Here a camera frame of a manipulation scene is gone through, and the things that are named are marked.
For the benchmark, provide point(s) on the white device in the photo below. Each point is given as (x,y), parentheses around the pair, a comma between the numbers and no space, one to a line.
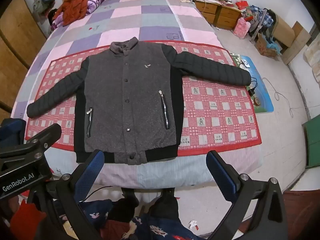
(246,64)

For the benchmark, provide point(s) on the patchwork bed sheet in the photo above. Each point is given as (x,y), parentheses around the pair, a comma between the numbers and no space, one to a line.
(155,15)

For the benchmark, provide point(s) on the white paper scrap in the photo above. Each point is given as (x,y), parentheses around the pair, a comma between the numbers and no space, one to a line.
(193,223)

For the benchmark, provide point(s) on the purple printed pillow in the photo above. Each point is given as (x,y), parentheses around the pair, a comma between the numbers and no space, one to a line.
(96,1)

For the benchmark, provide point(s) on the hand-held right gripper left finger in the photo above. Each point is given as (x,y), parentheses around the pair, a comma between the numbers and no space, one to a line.
(87,177)

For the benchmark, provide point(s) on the pile of plaid clothes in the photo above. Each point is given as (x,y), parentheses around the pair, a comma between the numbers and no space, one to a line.
(261,17)

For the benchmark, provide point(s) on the pink bag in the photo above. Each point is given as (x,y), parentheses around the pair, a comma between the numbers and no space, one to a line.
(242,27)

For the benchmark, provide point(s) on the grey and black jacket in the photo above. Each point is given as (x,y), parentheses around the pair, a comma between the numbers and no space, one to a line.
(130,100)

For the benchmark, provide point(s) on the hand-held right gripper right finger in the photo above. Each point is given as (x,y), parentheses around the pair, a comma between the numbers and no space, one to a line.
(222,177)

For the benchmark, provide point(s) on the person's black foot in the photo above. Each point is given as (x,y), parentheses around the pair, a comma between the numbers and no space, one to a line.
(125,207)
(166,205)

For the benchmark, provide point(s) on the red checked blanket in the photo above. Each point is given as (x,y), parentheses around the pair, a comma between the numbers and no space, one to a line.
(212,110)

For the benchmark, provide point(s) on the orange cloth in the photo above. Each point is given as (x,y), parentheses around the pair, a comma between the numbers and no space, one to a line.
(75,7)

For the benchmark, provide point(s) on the wooden wardrobe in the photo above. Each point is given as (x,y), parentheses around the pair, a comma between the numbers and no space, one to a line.
(15,30)

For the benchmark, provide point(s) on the brown cardboard box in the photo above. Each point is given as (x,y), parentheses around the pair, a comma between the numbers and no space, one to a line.
(283,30)

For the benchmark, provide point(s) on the wooden drawer cabinet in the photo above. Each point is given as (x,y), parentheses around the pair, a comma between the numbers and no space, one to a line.
(225,16)

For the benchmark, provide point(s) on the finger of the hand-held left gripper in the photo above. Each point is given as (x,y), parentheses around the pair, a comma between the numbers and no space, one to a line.
(47,136)
(11,128)

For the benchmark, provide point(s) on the flat cardboard sheet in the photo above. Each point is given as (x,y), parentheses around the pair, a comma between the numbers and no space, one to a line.
(298,42)

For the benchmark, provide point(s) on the patterned open box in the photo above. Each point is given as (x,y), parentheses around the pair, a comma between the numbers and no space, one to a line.
(263,46)

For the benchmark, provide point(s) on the blue floor mat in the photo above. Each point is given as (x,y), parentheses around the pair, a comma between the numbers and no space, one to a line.
(263,97)

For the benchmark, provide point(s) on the person's navy printed pants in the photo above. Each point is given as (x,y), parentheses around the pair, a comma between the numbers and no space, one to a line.
(155,230)

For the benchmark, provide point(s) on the green cabinet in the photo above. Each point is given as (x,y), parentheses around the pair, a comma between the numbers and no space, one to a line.
(312,142)

